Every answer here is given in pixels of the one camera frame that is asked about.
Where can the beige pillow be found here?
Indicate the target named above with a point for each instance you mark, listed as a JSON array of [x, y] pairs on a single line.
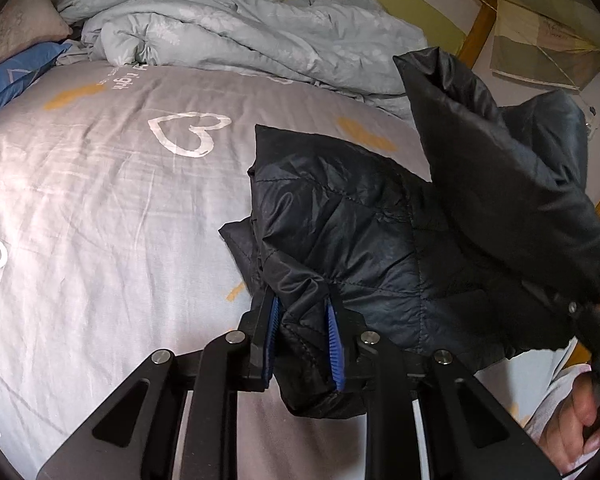
[[24, 23]]

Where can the person's right hand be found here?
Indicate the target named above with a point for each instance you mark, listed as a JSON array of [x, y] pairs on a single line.
[[563, 438]]

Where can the black puffer jacket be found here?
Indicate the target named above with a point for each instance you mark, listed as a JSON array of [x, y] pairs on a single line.
[[470, 260]]

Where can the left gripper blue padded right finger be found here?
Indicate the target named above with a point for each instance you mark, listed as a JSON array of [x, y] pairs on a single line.
[[345, 328]]

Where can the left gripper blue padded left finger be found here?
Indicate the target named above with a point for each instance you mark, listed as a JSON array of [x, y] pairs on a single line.
[[263, 324]]

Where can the grey heart-print bed sheet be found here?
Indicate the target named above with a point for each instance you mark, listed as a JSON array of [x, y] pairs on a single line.
[[114, 183]]

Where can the paper poster on wall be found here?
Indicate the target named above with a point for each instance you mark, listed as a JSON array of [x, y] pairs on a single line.
[[535, 49]]

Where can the blue pillow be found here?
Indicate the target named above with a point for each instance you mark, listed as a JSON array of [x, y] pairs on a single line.
[[23, 69]]

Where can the light grey crumpled duvet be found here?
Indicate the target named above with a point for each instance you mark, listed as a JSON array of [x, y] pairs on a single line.
[[344, 45]]

